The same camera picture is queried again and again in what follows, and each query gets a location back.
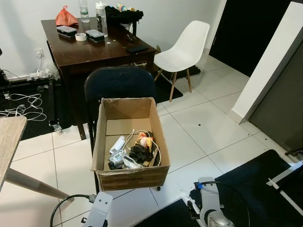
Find grey door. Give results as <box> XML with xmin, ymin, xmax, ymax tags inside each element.
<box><xmin>249</xmin><ymin>47</ymin><xmax>303</xmax><ymax>152</ymax></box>

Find black mat with white tape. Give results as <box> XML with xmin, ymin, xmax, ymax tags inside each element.
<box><xmin>135</xmin><ymin>150</ymin><xmax>303</xmax><ymax>227</ymax></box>

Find white shell chair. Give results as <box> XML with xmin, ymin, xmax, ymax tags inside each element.
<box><xmin>153</xmin><ymin>20</ymin><xmax>211</xmax><ymax>102</ymax></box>

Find small dark rug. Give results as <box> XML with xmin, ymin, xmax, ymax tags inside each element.
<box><xmin>154</xmin><ymin>66</ymin><xmax>202</xmax><ymax>102</ymax></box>

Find orange yellow wrapper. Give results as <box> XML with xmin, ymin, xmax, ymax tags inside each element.
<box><xmin>137</xmin><ymin>132</ymin><xmax>155</xmax><ymax>148</ymax></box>

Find black crumpled cloth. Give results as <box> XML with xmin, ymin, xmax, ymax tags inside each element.
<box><xmin>130</xmin><ymin>144</ymin><xmax>154</xmax><ymax>166</ymax></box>

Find black phone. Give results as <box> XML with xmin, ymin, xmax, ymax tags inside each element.
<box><xmin>125</xmin><ymin>45</ymin><xmax>150</xmax><ymax>53</ymax></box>

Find brown cardboard box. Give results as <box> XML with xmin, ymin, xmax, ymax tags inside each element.
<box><xmin>91</xmin><ymin>97</ymin><xmax>170</xmax><ymax>192</ymax></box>

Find black folding chair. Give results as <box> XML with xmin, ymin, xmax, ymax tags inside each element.
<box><xmin>84</xmin><ymin>66</ymin><xmax>158</xmax><ymax>190</ymax></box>

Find white plastic tube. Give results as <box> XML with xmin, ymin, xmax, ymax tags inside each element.
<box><xmin>109</xmin><ymin>136</ymin><xmax>126</xmax><ymax>154</ymax></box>

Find black bag pile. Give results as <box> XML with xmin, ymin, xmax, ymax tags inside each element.
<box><xmin>104</xmin><ymin>5</ymin><xmax>144</xmax><ymax>25</ymax></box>

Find tall clear white-lidded bottle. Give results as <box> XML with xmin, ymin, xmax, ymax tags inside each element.
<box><xmin>95</xmin><ymin>1</ymin><xmax>108</xmax><ymax>38</ymax></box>

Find dark wooden table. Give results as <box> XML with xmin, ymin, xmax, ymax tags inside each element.
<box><xmin>41</xmin><ymin>17</ymin><xmax>158</xmax><ymax>140</ymax></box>

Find black flat case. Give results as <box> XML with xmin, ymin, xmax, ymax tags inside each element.
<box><xmin>56</xmin><ymin>26</ymin><xmax>77</xmax><ymax>38</ymax></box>
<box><xmin>85</xmin><ymin>29</ymin><xmax>106</xmax><ymax>43</ymax></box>

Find clear water bottle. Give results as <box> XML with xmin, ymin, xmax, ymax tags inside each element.
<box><xmin>78</xmin><ymin>0</ymin><xmax>90</xmax><ymax>23</ymax></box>

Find black floor rug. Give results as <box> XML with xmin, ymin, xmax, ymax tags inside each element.
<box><xmin>0</xmin><ymin>78</ymin><xmax>74</xmax><ymax>140</ymax></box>

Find orange plastic bag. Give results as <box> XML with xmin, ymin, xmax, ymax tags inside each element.
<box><xmin>55</xmin><ymin>6</ymin><xmax>79</xmax><ymax>27</ymax></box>

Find light wood table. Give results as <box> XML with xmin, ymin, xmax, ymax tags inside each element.
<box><xmin>0</xmin><ymin>116</ymin><xmax>74</xmax><ymax>201</ymax></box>

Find black metal stand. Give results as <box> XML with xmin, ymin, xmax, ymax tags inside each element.
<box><xmin>0</xmin><ymin>47</ymin><xmax>9</xmax><ymax>86</ymax></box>

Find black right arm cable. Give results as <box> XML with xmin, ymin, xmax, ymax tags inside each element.
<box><xmin>196</xmin><ymin>180</ymin><xmax>251</xmax><ymax>227</ymax></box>

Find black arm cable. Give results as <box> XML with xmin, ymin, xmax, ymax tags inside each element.
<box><xmin>50</xmin><ymin>194</ymin><xmax>98</xmax><ymax>227</ymax></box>
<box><xmin>196</xmin><ymin>180</ymin><xmax>251</xmax><ymax>227</ymax></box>

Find white charging cable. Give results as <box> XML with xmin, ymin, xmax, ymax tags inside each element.
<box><xmin>124</xmin><ymin>130</ymin><xmax>161</xmax><ymax>167</ymax></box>

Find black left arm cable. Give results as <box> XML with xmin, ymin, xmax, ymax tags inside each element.
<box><xmin>50</xmin><ymin>194</ymin><xmax>98</xmax><ymax>227</ymax></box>

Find tangled white floor cables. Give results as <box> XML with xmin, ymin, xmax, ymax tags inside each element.
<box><xmin>0</xmin><ymin>92</ymin><xmax>48</xmax><ymax>121</ymax></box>

